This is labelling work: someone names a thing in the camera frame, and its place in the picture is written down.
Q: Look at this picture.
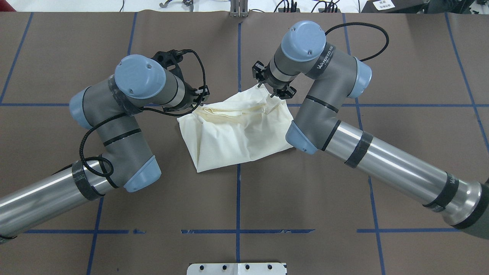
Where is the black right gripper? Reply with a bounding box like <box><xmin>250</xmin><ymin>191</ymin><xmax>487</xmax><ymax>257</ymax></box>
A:
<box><xmin>252</xmin><ymin>61</ymin><xmax>296</xmax><ymax>100</ymax></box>

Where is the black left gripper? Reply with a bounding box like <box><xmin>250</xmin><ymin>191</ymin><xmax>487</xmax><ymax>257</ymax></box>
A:
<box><xmin>183</xmin><ymin>86</ymin><xmax>210</xmax><ymax>108</ymax></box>

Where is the cream long-sleeve cat shirt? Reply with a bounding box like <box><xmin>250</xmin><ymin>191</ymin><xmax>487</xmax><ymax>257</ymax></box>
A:
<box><xmin>177</xmin><ymin>85</ymin><xmax>293</xmax><ymax>173</ymax></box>

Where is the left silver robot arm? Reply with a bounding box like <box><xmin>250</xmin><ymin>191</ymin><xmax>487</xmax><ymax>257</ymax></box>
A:
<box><xmin>1</xmin><ymin>49</ymin><xmax>209</xmax><ymax>243</ymax></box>

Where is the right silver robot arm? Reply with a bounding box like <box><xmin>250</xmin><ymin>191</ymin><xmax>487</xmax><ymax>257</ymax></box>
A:
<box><xmin>252</xmin><ymin>20</ymin><xmax>489</xmax><ymax>239</ymax></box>

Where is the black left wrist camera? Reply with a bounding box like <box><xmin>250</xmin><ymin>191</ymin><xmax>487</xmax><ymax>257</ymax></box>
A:
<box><xmin>151</xmin><ymin>49</ymin><xmax>185</xmax><ymax>81</ymax></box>

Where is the aluminium frame post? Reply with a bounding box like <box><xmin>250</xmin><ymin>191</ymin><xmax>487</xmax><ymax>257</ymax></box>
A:
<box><xmin>230</xmin><ymin>0</ymin><xmax>249</xmax><ymax>18</ymax></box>

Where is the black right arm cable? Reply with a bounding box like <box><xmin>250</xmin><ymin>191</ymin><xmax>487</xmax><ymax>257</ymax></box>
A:
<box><xmin>325</xmin><ymin>22</ymin><xmax>390</xmax><ymax>62</ymax></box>

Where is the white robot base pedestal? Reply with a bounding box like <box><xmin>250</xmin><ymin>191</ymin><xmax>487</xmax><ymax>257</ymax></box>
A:
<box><xmin>186</xmin><ymin>262</ymin><xmax>288</xmax><ymax>275</ymax></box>

